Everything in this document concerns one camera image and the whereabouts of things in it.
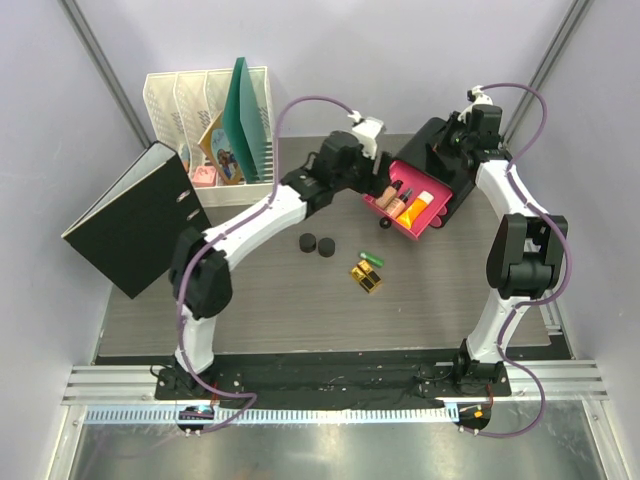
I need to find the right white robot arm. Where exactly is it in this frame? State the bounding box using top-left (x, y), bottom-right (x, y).
top-left (433, 99), bottom-right (568, 395)

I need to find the gold lipstick case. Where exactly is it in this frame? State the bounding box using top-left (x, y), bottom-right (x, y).
top-left (359, 271), bottom-right (382, 294)
top-left (350, 265), bottom-right (375, 291)

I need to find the orange cream tube white cap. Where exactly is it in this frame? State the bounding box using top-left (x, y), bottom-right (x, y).
top-left (397, 191), bottom-right (434, 229)

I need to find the white slotted cable duct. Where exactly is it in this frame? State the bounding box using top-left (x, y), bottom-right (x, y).
top-left (84, 403), bottom-right (459, 425)

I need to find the pink middle drawer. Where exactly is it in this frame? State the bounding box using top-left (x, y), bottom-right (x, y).
top-left (431, 214), bottom-right (448, 229)

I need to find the gold lipstick case right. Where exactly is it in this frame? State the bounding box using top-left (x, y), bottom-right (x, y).
top-left (359, 271), bottom-right (382, 294)

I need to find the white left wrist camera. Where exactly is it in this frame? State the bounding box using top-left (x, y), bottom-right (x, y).
top-left (348, 110), bottom-right (386, 160)

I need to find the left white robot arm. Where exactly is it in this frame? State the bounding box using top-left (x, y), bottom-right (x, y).
top-left (169, 119), bottom-right (391, 399)

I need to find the green plastic folder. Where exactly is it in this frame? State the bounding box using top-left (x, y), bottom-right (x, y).
top-left (223, 57), bottom-right (266, 184)

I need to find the black drawer organizer box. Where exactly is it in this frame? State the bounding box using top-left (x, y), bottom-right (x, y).
top-left (395, 117), bottom-right (475, 224)

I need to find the beige foundation bottle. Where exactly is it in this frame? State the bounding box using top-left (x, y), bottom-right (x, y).
top-left (375, 180), bottom-right (403, 210)
top-left (385, 188), bottom-right (413, 218)

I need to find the pink sticky note pad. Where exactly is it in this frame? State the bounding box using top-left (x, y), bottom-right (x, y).
top-left (191, 165), bottom-right (217, 188)

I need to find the aluminium rail frame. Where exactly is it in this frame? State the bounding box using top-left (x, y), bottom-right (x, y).
top-left (48, 352), bottom-right (632, 479)

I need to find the white magazine file rack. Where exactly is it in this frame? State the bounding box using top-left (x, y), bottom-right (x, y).
top-left (143, 66), bottom-right (275, 207)

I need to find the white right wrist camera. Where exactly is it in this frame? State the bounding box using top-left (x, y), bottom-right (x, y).
top-left (467, 85), bottom-right (494, 105)

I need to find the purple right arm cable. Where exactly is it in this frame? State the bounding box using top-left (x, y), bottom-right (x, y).
top-left (467, 82), bottom-right (574, 437)

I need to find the black top drawer knob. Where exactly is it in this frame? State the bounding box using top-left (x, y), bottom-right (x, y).
top-left (379, 218), bottom-right (392, 230)

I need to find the gold lipstick case left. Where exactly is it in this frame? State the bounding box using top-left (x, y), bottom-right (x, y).
top-left (350, 265), bottom-right (375, 291)

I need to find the colourful picture booklet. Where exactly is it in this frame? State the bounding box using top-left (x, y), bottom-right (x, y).
top-left (198, 111), bottom-right (243, 185)

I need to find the black ring binder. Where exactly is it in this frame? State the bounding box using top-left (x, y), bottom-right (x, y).
top-left (62, 141), bottom-right (211, 299)

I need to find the green lip balm tube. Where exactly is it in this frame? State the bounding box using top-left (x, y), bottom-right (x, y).
top-left (359, 251), bottom-right (385, 268)

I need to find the pink top drawer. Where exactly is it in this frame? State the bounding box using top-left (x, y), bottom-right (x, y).
top-left (363, 160), bottom-right (452, 240)

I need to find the black round jar right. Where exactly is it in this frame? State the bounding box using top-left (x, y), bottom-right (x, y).
top-left (317, 237), bottom-right (336, 258)

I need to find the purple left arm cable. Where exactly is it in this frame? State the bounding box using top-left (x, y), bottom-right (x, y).
top-left (174, 95), bottom-right (361, 434)

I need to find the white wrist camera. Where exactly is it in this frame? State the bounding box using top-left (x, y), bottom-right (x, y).
top-left (348, 110), bottom-right (386, 160)
top-left (467, 85), bottom-right (494, 105)

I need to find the pink drawer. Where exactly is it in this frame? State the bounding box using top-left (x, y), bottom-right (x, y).
top-left (363, 160), bottom-right (452, 240)
top-left (431, 214), bottom-right (448, 229)

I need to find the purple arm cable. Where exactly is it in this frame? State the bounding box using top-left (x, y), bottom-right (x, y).
top-left (174, 95), bottom-right (361, 434)
top-left (467, 82), bottom-right (574, 437)

